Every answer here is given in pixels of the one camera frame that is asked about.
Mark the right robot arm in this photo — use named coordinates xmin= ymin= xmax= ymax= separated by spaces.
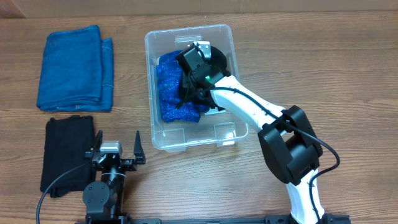
xmin=176 ymin=41 xmax=325 ymax=223

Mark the black cloth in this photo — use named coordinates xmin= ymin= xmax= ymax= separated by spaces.
xmin=40 ymin=115 xmax=96 ymax=198
xmin=175 ymin=45 xmax=231 ymax=111

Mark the folded blue denim cloth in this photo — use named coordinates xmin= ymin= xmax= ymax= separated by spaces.
xmin=36 ymin=25 xmax=114 ymax=112

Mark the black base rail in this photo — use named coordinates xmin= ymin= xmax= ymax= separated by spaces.
xmin=74 ymin=214 xmax=351 ymax=224

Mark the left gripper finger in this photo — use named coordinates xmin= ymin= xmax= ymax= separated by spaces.
xmin=92 ymin=130 xmax=103 ymax=151
xmin=134 ymin=131 xmax=146 ymax=162

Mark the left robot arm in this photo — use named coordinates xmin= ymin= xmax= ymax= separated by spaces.
xmin=83 ymin=131 xmax=146 ymax=224

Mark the white paper label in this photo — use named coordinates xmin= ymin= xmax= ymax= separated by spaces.
xmin=205 ymin=107 xmax=226 ymax=116

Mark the clear plastic container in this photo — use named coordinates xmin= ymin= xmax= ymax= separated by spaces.
xmin=145 ymin=24 xmax=249 ymax=152

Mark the blue sparkly cloth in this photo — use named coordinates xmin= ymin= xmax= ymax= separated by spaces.
xmin=156 ymin=50 xmax=210 ymax=123

